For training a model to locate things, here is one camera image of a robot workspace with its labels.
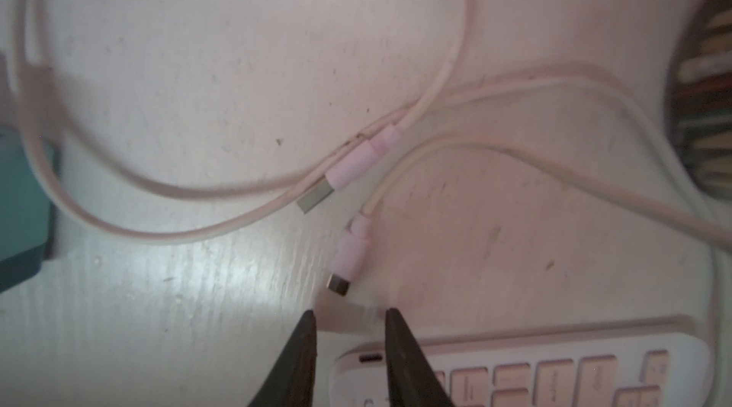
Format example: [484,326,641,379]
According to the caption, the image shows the pencil holder cup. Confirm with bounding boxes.
[665,0,731,202]

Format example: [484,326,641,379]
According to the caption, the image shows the pink usb cable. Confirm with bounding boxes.
[10,0,732,296]

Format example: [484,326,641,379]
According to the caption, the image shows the teal usb charger end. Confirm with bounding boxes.
[1,125,55,292]

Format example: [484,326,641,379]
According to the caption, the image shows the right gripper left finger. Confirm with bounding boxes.
[249,310,318,407]

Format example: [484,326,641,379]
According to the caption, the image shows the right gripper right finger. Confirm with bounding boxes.
[385,308,453,407]

